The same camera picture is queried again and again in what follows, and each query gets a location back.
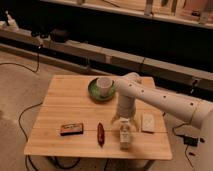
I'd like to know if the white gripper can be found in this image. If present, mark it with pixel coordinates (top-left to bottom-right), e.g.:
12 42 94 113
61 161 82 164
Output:
110 95 139 130

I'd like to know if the clear white-labelled bottle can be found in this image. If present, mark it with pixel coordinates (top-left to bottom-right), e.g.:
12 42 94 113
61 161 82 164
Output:
120 119 131 150

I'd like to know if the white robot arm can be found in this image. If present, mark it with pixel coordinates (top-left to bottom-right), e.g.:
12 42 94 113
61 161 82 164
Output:
112 72 213 171

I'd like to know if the beige sponge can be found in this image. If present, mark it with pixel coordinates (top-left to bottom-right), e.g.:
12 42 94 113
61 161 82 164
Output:
141 114 155 133

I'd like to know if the white cup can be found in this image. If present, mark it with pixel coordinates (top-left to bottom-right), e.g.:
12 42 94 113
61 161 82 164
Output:
96 77 113 97

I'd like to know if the dark red snack box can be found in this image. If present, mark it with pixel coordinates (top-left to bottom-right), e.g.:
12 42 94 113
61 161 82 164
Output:
60 123 84 136

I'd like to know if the wooden table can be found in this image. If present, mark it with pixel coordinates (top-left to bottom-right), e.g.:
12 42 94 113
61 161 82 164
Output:
24 75 172 160

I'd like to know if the black power adapter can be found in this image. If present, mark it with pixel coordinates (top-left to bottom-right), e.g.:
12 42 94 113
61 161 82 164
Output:
183 136 198 147

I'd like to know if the black floor cable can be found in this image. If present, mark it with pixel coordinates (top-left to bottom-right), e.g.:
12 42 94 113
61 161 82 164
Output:
0 44 81 171

